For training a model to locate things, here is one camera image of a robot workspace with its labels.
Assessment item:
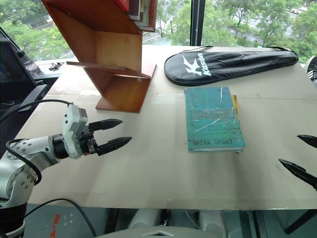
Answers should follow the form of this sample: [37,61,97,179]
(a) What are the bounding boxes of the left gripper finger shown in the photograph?
[88,119,124,132]
[95,136,133,157]

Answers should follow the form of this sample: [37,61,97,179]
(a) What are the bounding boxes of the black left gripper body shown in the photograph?
[74,123,100,157]

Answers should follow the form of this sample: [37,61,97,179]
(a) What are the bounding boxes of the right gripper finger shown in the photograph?
[296,134,317,150]
[278,158,317,191]

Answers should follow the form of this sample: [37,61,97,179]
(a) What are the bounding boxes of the brown wooden bookshelf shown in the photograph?
[41,0,158,114]

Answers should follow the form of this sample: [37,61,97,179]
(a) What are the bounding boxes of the worn teal book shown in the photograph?
[183,86,247,153]

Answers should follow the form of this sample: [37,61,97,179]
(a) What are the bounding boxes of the black table leg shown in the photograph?
[284,210,317,236]

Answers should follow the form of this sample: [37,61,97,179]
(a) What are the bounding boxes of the white fan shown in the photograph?
[303,56,317,88]

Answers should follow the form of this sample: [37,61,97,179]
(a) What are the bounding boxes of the black side desk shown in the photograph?
[0,71,62,159]

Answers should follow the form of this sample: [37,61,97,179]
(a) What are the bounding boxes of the small dark clutter pile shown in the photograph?
[48,61,65,72]

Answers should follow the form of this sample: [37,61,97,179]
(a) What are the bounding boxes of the white rounded robot leg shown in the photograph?
[197,210,227,238]
[128,209,163,228]

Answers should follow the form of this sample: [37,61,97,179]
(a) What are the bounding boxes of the black monitor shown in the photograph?
[0,27,40,103]

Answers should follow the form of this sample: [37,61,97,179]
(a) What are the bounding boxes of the black Kason racket bag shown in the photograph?
[163,45,299,87]

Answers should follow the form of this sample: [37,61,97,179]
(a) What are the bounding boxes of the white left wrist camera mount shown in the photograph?
[61,104,89,160]

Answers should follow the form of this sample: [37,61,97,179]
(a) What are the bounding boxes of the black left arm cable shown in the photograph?
[0,99,75,186]

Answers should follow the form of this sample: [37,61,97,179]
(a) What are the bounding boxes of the black floor cable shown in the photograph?
[24,197,98,238]

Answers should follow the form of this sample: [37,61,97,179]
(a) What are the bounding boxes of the black window frame post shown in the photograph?
[190,0,221,47]

